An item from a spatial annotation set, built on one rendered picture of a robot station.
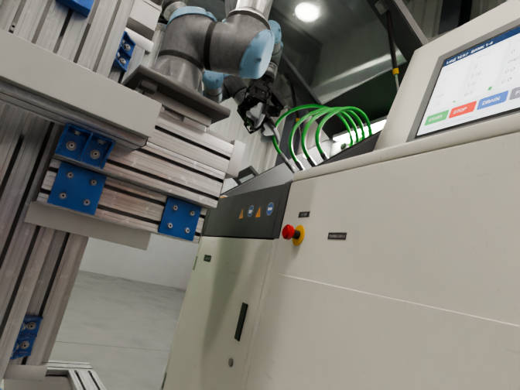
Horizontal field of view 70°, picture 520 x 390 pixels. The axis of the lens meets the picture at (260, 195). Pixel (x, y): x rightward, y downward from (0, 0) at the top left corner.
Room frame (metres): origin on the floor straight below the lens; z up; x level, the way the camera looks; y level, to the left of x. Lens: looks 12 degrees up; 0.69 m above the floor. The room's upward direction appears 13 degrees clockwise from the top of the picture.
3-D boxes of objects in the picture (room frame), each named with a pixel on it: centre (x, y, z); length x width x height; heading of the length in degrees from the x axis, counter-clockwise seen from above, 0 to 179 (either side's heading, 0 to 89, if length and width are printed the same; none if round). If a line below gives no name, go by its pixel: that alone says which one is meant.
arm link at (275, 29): (1.22, 0.11, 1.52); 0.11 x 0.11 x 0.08; 84
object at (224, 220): (1.33, 0.05, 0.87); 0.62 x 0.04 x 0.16; 24
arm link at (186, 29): (0.85, 0.26, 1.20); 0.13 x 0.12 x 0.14; 84
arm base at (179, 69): (0.85, 0.26, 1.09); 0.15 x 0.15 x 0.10
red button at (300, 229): (0.90, -0.10, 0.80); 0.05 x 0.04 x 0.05; 24
